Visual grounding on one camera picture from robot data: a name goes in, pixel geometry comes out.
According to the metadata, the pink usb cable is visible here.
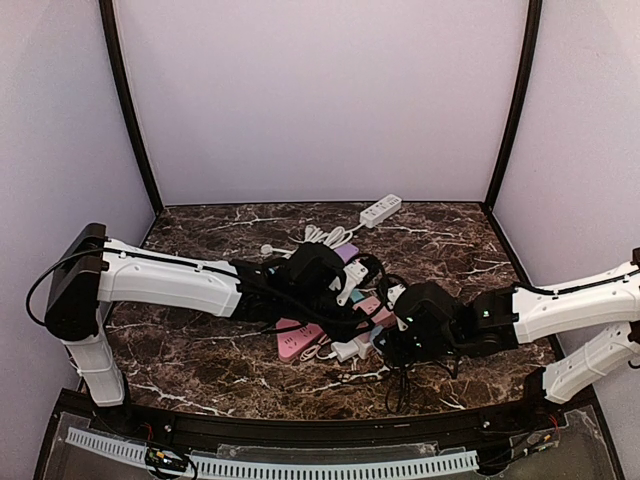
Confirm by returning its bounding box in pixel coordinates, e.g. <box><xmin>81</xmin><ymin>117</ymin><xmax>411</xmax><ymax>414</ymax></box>
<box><xmin>299</xmin><ymin>337</ymin><xmax>334</xmax><ymax>362</ymax></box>

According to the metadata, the white slotted cable duct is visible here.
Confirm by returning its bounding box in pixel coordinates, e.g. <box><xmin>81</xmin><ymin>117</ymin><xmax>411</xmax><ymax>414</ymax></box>
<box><xmin>65</xmin><ymin>427</ymin><xmax>479</xmax><ymax>479</ymax></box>

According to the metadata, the small circuit board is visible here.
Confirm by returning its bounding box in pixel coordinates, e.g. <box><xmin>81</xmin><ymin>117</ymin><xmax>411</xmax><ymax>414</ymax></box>
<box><xmin>144</xmin><ymin>448</ymin><xmax>189</xmax><ymax>472</ymax></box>

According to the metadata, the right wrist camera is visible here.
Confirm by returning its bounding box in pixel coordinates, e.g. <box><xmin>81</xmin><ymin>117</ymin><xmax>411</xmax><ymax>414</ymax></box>
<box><xmin>385</xmin><ymin>281</ymin><xmax>464</xmax><ymax>334</ymax></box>

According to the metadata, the black frame left post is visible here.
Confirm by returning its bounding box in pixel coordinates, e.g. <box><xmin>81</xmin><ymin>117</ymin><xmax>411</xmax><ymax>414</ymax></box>
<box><xmin>98</xmin><ymin>0</ymin><xmax>164</xmax><ymax>216</ymax></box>

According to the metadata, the black frame right post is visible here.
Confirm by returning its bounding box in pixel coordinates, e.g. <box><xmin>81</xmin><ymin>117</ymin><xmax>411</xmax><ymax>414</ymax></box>
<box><xmin>483</xmin><ymin>0</ymin><xmax>543</xmax><ymax>214</ymax></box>

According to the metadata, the white usb charger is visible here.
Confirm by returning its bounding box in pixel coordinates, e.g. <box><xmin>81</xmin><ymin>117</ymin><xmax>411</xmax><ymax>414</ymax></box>
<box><xmin>330</xmin><ymin>338</ymin><xmax>372</xmax><ymax>363</ymax></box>

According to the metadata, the pink triangular power strip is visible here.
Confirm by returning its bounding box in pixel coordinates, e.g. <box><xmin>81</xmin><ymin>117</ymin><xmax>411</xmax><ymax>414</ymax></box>
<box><xmin>276</xmin><ymin>319</ymin><xmax>324</xmax><ymax>363</ymax></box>

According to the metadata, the black frame post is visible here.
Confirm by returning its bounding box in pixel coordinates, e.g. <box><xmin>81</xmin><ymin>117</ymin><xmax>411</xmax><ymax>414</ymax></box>
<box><xmin>98</xmin><ymin>0</ymin><xmax>164</xmax><ymax>216</ymax></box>
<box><xmin>483</xmin><ymin>0</ymin><xmax>543</xmax><ymax>214</ymax></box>

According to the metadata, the thin black cable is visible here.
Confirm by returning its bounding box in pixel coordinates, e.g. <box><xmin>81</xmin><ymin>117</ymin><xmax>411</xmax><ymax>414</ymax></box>
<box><xmin>382</xmin><ymin>357</ymin><xmax>464</xmax><ymax>415</ymax></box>

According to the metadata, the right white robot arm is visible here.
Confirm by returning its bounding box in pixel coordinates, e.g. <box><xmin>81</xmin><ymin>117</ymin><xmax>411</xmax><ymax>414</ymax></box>
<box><xmin>374</xmin><ymin>251</ymin><xmax>639</xmax><ymax>404</ymax></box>

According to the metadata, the white power strip cord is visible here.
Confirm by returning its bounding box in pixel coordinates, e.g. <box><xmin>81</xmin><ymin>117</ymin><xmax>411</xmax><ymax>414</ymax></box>
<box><xmin>261</xmin><ymin>223</ymin><xmax>366</xmax><ymax>256</ymax></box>

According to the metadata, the pink white cube adapter cluster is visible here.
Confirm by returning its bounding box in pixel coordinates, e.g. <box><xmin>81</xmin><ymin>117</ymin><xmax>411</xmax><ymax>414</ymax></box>
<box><xmin>354</xmin><ymin>296</ymin><xmax>396</xmax><ymax>328</ymax></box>

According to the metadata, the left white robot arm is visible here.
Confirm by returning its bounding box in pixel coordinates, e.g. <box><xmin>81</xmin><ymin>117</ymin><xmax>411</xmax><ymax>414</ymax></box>
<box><xmin>31</xmin><ymin>223</ymin><xmax>373</xmax><ymax>408</ymax></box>

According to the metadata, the purple power strip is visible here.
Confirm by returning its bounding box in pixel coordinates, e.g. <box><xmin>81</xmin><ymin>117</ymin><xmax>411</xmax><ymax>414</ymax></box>
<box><xmin>335</xmin><ymin>243</ymin><xmax>359</xmax><ymax>263</ymax></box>

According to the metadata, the white power strip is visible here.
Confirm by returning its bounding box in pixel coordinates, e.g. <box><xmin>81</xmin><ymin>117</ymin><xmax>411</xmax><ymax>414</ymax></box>
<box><xmin>359</xmin><ymin>194</ymin><xmax>402</xmax><ymax>229</ymax></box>

